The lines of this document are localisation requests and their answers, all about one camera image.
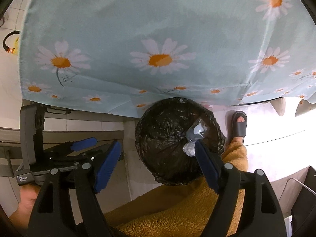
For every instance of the yellow dish soap bottle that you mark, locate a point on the yellow dish soap bottle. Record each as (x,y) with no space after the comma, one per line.
(14,50)

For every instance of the daisy print blue tablecloth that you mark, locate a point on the daisy print blue tablecloth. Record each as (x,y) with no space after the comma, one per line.
(120,56)

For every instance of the silver foil wrapper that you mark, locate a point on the silver foil wrapper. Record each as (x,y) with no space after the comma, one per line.
(198,131)

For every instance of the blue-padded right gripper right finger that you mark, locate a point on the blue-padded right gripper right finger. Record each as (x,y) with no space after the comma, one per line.
(208,165)

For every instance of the black-lined trash bin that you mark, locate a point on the black-lined trash bin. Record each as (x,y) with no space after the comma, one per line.
(160,136)

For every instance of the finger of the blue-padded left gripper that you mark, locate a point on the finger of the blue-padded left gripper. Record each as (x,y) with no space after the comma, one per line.
(83,144)

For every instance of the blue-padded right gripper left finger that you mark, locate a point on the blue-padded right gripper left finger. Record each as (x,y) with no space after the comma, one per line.
(104,164)

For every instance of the black faucet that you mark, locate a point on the black faucet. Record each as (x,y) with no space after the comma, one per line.
(9,39)

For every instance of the person's left hand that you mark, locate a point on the person's left hand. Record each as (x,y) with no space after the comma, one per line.
(28,196)

